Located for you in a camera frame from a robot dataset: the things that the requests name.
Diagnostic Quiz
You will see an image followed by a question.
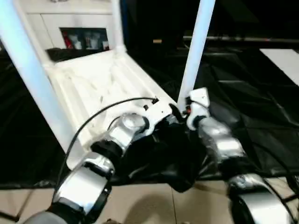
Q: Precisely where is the black work mat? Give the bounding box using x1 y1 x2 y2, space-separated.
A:
0 45 299 193

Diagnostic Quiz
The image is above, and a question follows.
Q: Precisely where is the white flat board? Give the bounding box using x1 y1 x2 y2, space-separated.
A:
258 48 299 87

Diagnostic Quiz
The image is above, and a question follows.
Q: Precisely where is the red package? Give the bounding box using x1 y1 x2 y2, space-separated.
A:
63 34 72 49

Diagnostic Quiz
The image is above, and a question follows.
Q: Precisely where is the white glass-door cabinet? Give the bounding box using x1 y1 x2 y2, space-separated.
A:
21 0 127 51

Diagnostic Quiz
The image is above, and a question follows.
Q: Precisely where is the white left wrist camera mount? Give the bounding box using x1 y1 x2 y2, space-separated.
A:
141 99 174 136

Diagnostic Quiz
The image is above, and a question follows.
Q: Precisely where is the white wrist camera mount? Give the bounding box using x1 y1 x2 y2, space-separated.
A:
141 99 174 136
185 87 211 131

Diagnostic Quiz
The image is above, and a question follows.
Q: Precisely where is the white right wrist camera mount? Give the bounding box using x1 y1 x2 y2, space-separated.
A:
185 87 211 131

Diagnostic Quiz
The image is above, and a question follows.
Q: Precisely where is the dark metal rail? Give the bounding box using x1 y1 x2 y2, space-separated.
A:
183 34 299 43

